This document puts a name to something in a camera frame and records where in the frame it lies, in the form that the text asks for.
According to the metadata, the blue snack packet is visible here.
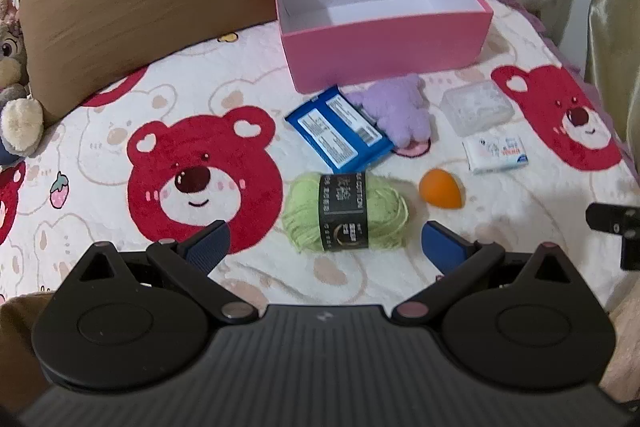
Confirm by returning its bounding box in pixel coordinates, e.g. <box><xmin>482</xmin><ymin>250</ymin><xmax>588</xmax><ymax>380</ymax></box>
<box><xmin>285</xmin><ymin>85</ymin><xmax>396</xmax><ymax>174</ymax></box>

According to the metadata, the bear printed blanket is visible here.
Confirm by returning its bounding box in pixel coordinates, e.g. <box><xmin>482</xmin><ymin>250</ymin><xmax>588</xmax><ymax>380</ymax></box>
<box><xmin>0</xmin><ymin>0</ymin><xmax>640</xmax><ymax>313</ymax></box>

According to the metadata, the white tissue pack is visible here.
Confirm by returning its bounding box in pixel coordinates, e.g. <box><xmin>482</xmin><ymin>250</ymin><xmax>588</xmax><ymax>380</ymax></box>
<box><xmin>462</xmin><ymin>132</ymin><xmax>531</xmax><ymax>174</ymax></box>

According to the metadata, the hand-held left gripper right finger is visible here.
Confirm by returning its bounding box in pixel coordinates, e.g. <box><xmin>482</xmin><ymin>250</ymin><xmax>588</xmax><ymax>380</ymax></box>
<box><xmin>391</xmin><ymin>221</ymin><xmax>586</xmax><ymax>325</ymax></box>

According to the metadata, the pink cardboard box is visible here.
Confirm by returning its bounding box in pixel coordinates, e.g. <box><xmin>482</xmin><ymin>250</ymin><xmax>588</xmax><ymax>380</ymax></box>
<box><xmin>273</xmin><ymin>0</ymin><xmax>494</xmax><ymax>95</ymax></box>

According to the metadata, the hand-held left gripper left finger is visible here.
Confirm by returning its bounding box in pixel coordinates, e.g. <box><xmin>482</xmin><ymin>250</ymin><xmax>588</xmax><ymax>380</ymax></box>
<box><xmin>60</xmin><ymin>219</ymin><xmax>261</xmax><ymax>325</ymax></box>

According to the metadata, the clear plastic box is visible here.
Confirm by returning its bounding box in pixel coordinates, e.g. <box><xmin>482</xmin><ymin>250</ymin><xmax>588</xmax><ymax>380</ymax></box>
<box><xmin>440</xmin><ymin>80</ymin><xmax>515</xmax><ymax>138</ymax></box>

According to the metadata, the green yarn ball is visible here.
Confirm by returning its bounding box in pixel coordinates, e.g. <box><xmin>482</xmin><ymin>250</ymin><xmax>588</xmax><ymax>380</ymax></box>
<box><xmin>281</xmin><ymin>172</ymin><xmax>411</xmax><ymax>254</ymax></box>

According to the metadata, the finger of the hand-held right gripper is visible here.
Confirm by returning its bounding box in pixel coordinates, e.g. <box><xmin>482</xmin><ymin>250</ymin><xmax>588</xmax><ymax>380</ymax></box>
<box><xmin>585</xmin><ymin>202</ymin><xmax>640</xmax><ymax>273</ymax></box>

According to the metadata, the purple plush toy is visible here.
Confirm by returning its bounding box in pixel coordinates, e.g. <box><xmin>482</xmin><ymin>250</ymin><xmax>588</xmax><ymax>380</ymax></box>
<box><xmin>346</xmin><ymin>73</ymin><xmax>432</xmax><ymax>148</ymax></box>

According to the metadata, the orange makeup sponge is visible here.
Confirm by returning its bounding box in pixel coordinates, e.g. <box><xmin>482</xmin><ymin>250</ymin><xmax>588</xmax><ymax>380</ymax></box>
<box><xmin>419</xmin><ymin>169</ymin><xmax>465</xmax><ymax>209</ymax></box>

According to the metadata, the brown embroidered pillow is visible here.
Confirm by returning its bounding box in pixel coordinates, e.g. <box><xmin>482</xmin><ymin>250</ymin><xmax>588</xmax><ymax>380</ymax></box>
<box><xmin>0</xmin><ymin>0</ymin><xmax>288</xmax><ymax>125</ymax></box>

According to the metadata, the brown cloth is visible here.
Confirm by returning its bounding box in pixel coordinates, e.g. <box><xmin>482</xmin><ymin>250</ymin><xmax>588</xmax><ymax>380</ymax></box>
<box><xmin>0</xmin><ymin>292</ymin><xmax>56</xmax><ymax>413</ymax></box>

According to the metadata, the beige curtain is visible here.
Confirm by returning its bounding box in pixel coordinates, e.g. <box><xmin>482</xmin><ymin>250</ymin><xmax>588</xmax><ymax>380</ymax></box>
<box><xmin>582</xmin><ymin>0</ymin><xmax>640</xmax><ymax>148</ymax></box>

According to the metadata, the grey bunny plush toy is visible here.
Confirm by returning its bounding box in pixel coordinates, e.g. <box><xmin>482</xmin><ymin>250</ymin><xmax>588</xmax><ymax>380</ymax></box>
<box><xmin>0</xmin><ymin>0</ymin><xmax>46</xmax><ymax>165</ymax></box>

